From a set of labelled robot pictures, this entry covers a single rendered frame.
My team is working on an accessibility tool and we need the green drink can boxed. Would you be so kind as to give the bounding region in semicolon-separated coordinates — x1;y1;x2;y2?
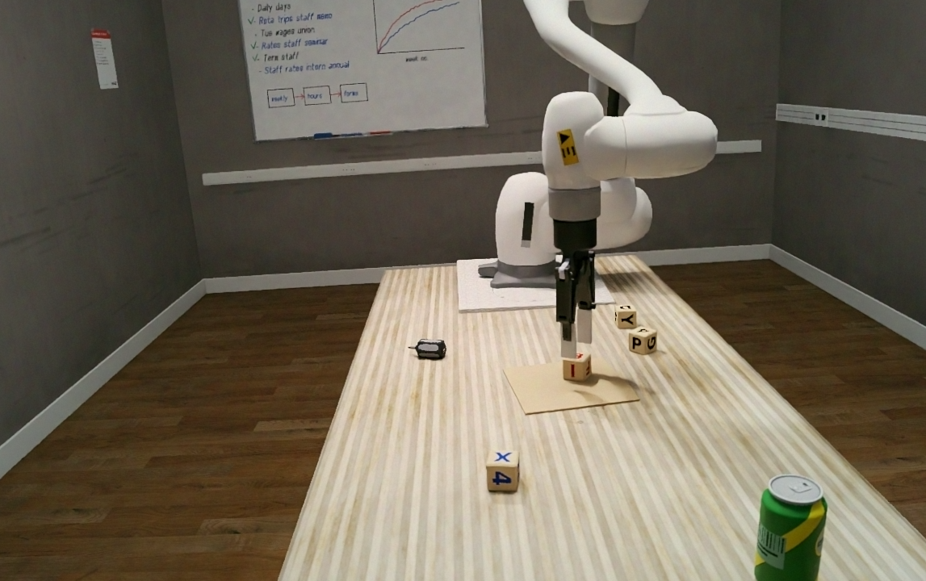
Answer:
754;474;828;581

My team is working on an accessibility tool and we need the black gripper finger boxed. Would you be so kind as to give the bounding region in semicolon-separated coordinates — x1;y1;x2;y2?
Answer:
555;258;585;359
576;251;596;344

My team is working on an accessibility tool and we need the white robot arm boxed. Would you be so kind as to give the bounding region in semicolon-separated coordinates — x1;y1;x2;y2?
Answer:
478;0;718;289

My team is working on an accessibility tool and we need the tan square mat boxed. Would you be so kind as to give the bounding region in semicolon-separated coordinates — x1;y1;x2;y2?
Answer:
502;357;639;416

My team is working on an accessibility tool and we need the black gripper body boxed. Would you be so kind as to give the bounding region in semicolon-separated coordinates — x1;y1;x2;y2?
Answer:
553;218;597;279

